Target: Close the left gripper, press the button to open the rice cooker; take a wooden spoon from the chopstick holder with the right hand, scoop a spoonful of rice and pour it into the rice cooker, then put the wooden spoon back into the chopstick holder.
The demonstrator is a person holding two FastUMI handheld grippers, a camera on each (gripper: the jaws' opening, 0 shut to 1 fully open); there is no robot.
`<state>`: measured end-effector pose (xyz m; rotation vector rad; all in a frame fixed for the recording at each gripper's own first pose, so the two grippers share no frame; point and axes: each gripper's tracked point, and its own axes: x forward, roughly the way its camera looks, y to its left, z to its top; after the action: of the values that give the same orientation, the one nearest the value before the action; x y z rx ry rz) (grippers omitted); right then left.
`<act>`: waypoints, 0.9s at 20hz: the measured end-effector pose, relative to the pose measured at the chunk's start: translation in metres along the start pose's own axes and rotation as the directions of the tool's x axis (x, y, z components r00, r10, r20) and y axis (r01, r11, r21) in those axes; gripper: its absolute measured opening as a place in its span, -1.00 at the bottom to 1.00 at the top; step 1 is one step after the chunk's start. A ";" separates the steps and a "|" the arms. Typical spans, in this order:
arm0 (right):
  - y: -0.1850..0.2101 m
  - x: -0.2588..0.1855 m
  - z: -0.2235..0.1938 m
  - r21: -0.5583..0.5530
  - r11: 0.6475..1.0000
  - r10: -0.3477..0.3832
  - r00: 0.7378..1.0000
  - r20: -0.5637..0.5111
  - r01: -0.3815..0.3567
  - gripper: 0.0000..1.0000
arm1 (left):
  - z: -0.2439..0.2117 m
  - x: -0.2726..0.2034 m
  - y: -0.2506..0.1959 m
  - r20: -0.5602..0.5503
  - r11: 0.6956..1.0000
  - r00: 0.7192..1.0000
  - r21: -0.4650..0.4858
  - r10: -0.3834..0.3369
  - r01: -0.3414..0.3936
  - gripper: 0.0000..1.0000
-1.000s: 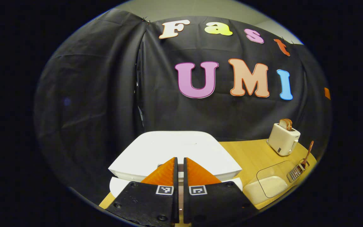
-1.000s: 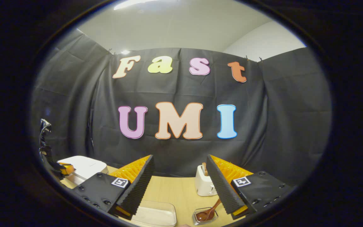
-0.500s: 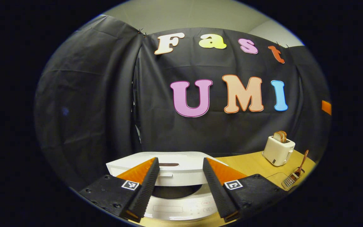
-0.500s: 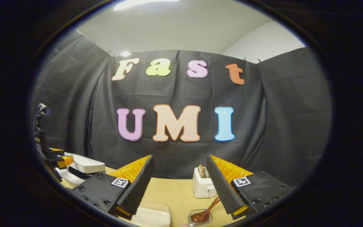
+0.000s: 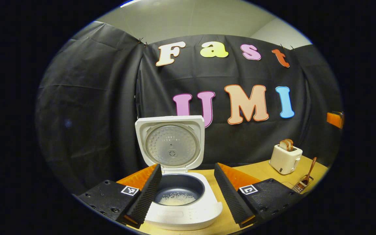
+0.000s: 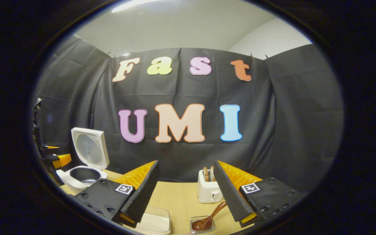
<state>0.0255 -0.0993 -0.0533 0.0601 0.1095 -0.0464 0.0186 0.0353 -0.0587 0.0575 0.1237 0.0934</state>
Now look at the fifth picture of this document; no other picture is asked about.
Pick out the white toaster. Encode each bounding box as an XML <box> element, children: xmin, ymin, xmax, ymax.
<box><xmin>269</xmin><ymin>144</ymin><xmax>303</xmax><ymax>175</ymax></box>

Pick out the black backdrop cloth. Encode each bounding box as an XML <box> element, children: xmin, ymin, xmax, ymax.
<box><xmin>35</xmin><ymin>21</ymin><xmax>343</xmax><ymax>196</ymax></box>

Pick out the brown wooden spoon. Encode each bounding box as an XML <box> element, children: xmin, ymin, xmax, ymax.
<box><xmin>297</xmin><ymin>157</ymin><xmax>318</xmax><ymax>190</ymax></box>

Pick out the white rice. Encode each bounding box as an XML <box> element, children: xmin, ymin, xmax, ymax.
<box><xmin>159</xmin><ymin>193</ymin><xmax>197</xmax><ymax>206</ymax></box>

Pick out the clear chopstick holder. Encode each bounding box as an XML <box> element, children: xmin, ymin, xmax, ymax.
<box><xmin>292</xmin><ymin>176</ymin><xmax>314</xmax><ymax>194</ymax></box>

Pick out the white rice cooker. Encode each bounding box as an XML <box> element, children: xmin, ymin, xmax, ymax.
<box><xmin>135</xmin><ymin>115</ymin><xmax>223</xmax><ymax>231</ymax></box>

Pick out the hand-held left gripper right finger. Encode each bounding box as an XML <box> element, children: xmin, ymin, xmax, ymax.
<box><xmin>214</xmin><ymin>163</ymin><xmax>303</xmax><ymax>228</ymax></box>

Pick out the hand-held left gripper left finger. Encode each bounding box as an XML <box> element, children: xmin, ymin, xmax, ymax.
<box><xmin>76</xmin><ymin>164</ymin><xmax>163</xmax><ymax>228</ymax></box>

